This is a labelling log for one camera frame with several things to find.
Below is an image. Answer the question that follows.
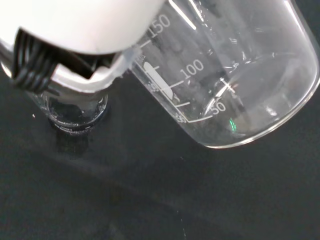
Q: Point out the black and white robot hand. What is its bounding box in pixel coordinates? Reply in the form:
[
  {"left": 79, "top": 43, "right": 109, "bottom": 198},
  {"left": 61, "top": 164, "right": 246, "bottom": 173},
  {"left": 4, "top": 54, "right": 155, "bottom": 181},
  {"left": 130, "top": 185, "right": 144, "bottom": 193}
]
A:
[{"left": 0, "top": 0, "right": 168, "bottom": 94}]

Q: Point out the clear glass beaker with liquid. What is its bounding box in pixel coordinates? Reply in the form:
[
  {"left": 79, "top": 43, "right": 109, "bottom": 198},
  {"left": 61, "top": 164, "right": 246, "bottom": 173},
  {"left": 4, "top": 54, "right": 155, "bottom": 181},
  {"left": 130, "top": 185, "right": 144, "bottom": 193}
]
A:
[{"left": 0, "top": 39, "right": 110, "bottom": 133}]

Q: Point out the black bench cloth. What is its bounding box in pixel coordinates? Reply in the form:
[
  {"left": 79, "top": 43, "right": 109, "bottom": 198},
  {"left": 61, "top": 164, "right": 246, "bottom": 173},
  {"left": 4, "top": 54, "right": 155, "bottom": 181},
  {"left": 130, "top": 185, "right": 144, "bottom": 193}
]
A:
[{"left": 0, "top": 0, "right": 320, "bottom": 240}]

